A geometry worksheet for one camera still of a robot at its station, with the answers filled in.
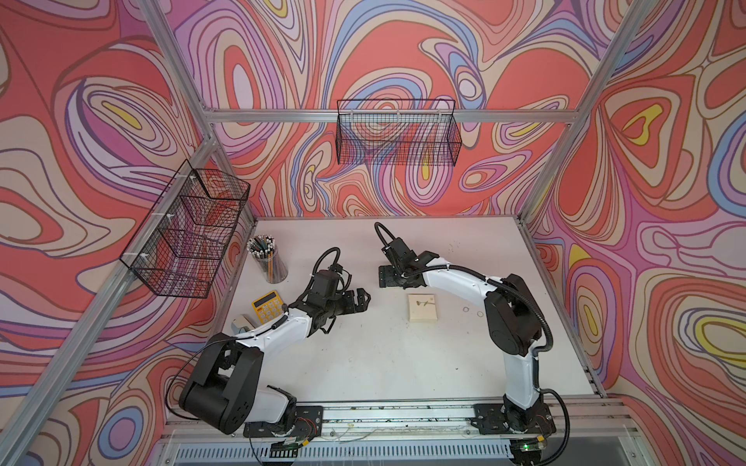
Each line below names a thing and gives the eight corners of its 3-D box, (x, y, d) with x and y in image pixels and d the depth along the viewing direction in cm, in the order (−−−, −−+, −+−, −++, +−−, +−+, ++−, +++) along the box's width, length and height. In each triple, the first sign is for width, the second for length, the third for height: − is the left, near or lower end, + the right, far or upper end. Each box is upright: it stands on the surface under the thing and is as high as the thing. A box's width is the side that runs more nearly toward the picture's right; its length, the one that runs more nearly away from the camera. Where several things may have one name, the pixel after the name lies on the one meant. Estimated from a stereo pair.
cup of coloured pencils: (260, 283, 102) (243, 253, 88) (266, 266, 107) (250, 234, 93) (285, 283, 102) (271, 253, 88) (289, 266, 107) (277, 234, 93)
